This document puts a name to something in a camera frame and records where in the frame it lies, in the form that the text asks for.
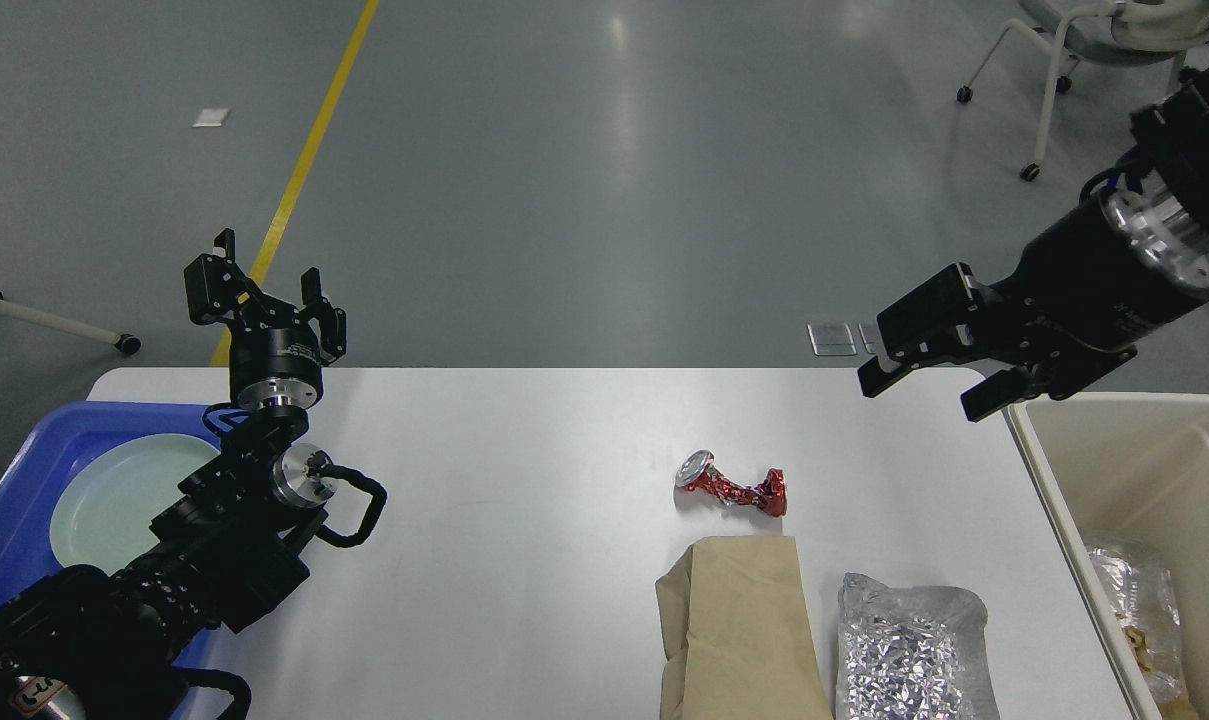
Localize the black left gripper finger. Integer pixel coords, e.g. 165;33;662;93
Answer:
184;228;265;329
299;266;348;365

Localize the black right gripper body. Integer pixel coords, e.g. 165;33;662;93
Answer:
976;190;1209;400

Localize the brown paper bag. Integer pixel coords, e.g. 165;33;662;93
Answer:
655;536;833;719

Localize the white floor marker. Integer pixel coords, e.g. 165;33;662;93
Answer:
191;108;232;129

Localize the clear plastic wrapper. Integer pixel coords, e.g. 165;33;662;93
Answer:
1081;532;1186;706

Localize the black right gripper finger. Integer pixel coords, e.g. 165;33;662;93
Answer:
857;263;988;397
961;365;1048;420

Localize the light green plate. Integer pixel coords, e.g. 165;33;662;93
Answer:
48;432;216;575

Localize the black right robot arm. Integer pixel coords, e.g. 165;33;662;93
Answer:
857;69;1209;420

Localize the brown paper in bin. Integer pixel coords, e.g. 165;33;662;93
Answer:
1158;697;1201;720

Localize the floor plate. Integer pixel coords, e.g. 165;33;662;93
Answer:
857;323;883;355
808;323;857;358

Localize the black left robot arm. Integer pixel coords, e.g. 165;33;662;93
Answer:
0;228;388;719

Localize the white office chair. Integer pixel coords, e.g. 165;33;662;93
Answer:
956;1;1209;182

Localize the crumpled brown paper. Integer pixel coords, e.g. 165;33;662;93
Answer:
1121;623;1168;673

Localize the crumpled aluminium foil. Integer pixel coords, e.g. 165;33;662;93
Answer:
834;573;1000;719

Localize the beige plastic bin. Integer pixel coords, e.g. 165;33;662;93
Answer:
1006;391;1209;719

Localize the left floor plate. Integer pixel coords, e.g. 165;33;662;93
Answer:
808;323;857;358

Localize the white stand leg with caster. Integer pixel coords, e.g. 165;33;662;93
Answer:
0;294;141;356

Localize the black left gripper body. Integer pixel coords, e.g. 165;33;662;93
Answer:
229;325;322;411

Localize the crushed red can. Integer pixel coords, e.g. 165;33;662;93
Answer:
673;448;789;518

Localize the right floor plate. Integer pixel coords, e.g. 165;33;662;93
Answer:
857;323;883;355

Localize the blue plastic tray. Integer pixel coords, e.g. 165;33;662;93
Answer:
0;401;241;670

